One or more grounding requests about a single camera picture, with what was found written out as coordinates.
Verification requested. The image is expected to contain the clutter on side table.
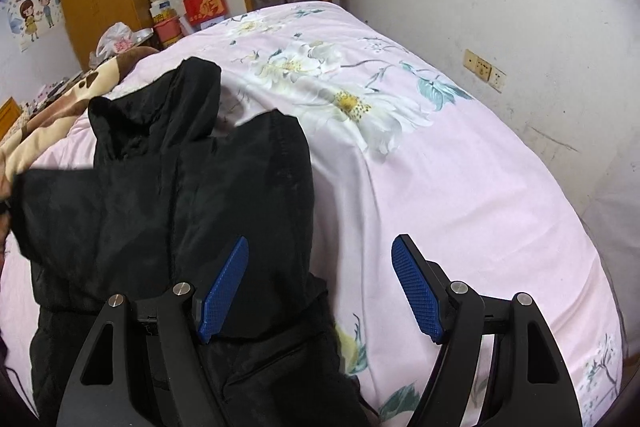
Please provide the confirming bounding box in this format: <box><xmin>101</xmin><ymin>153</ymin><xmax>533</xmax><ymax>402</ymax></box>
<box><xmin>22</xmin><ymin>69</ymin><xmax>87</xmax><ymax>116</ymax></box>

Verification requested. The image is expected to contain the cartoon couple wall poster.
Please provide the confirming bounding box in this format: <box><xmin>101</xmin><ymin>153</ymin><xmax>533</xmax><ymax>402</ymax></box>
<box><xmin>0</xmin><ymin>0</ymin><xmax>61</xmax><ymax>54</ymax></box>

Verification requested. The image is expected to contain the small wooden bedside cabinet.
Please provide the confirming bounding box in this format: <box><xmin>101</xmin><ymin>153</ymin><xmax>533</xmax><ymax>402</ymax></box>
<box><xmin>0</xmin><ymin>98</ymin><xmax>24</xmax><ymax>144</ymax></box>

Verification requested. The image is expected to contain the brown plush blanket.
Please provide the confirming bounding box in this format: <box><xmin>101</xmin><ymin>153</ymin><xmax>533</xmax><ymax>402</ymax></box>
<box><xmin>0</xmin><ymin>47</ymin><xmax>158</xmax><ymax>202</ymax></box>

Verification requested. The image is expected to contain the red gift box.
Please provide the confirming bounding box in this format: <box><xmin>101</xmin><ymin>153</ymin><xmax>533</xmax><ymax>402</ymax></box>
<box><xmin>182</xmin><ymin>0</ymin><xmax>231</xmax><ymax>20</ymax></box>

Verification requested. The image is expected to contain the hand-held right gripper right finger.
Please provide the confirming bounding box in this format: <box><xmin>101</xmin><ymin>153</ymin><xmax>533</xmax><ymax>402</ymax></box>
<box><xmin>391</xmin><ymin>234</ymin><xmax>583</xmax><ymax>427</ymax></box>

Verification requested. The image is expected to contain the red plastic bucket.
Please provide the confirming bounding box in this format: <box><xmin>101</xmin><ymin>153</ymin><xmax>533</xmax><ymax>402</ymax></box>
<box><xmin>152</xmin><ymin>14</ymin><xmax>184</xmax><ymax>48</ymax></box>

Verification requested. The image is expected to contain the black padded jacket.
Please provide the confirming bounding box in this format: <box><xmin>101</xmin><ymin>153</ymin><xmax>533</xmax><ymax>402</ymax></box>
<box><xmin>10</xmin><ymin>56</ymin><xmax>373</xmax><ymax>427</ymax></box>

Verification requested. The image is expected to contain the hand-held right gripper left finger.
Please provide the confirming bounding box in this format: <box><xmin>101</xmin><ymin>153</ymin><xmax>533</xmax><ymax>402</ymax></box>
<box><xmin>56</xmin><ymin>235</ymin><xmax>250</xmax><ymax>427</ymax></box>

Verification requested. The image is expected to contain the white plastic bag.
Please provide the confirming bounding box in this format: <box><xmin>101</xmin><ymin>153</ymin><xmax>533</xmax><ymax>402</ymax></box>
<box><xmin>90</xmin><ymin>22</ymin><xmax>144</xmax><ymax>68</ymax></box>

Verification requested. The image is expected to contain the white and yellow box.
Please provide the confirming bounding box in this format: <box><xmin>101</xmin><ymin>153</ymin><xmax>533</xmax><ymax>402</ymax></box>
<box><xmin>149</xmin><ymin>0</ymin><xmax>179</xmax><ymax>24</ymax></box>

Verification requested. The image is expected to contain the pink floral bed sheet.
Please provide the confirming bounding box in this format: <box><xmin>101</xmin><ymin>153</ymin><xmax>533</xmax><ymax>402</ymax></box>
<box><xmin>0</xmin><ymin>1</ymin><xmax>627</xmax><ymax>427</ymax></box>

